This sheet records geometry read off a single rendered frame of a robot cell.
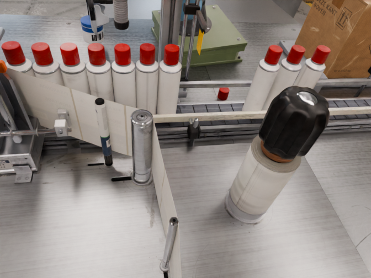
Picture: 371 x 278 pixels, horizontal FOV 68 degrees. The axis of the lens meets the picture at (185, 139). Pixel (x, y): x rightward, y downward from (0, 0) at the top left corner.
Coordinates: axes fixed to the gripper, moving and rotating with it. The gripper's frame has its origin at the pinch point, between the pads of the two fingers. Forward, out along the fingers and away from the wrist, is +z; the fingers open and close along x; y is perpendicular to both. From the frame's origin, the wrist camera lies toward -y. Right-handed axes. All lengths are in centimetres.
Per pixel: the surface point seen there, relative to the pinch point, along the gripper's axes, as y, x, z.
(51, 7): -22, 221, 91
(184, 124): 17, -49, 3
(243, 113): 32, -52, 0
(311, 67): 47, -52, -13
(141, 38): 18.2, 4.3, 8.4
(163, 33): 14.8, -32.2, -13.4
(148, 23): 24.2, 15.7, 8.4
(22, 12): -49, 212, 91
